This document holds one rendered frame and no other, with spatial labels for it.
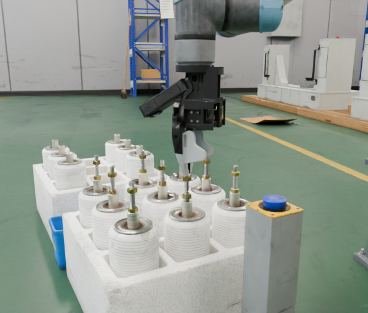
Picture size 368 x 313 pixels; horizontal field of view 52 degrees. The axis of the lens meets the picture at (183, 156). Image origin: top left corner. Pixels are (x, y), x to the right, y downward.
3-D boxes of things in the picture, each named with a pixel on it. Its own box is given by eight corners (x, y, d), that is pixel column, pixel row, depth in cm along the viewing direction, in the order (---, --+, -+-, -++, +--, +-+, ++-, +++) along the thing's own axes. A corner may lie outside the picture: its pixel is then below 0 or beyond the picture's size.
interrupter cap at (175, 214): (164, 222, 75) (164, 218, 75) (174, 208, 83) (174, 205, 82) (201, 225, 74) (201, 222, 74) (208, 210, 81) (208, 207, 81)
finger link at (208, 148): (210, 176, 75) (210, 130, 72) (182, 173, 77) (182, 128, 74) (215, 172, 77) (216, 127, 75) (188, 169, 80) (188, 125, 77)
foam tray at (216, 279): (193, 244, 120) (193, 189, 116) (278, 313, 87) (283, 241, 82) (66, 276, 102) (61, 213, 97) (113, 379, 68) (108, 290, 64)
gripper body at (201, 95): (211, 134, 68) (213, 65, 65) (169, 131, 71) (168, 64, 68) (225, 128, 75) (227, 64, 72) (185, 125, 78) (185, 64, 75)
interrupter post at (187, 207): (180, 217, 77) (179, 202, 77) (182, 213, 80) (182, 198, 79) (191, 218, 77) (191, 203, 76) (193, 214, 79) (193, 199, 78)
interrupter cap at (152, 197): (150, 192, 92) (150, 189, 92) (181, 194, 91) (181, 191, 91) (143, 204, 85) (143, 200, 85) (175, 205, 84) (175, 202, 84)
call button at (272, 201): (275, 203, 68) (275, 192, 68) (290, 210, 65) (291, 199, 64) (257, 207, 66) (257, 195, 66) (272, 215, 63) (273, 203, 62)
